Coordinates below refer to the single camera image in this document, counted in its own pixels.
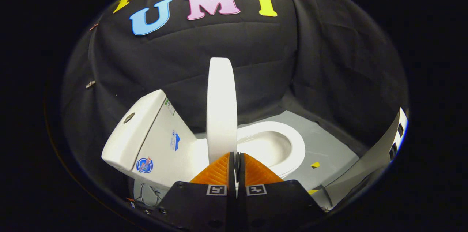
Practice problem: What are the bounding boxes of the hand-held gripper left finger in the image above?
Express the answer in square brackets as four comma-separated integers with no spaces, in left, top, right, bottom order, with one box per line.
[155,152,237,232]

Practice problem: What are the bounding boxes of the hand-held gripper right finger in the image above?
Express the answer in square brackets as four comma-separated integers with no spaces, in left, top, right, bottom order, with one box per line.
[237,153,326,232]

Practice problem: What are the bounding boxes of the white toilet lid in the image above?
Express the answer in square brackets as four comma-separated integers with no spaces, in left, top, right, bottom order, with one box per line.
[206,57,238,164]

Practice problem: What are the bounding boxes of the white toilet seat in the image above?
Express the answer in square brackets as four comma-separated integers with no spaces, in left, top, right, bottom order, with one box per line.
[236,121,306,180]

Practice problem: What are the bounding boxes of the white ceramic toilet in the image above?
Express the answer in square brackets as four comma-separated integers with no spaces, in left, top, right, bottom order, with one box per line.
[102,89,306,189]

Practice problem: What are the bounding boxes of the white cabinet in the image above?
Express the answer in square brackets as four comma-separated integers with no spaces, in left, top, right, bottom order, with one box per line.
[324,108,408,209]

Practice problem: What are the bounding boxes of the black backdrop cloth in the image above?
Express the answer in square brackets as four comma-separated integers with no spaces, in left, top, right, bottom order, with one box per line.
[60,0,409,188]

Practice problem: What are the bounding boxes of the grey cables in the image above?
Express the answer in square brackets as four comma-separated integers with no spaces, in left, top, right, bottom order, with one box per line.
[132,183,163,207]

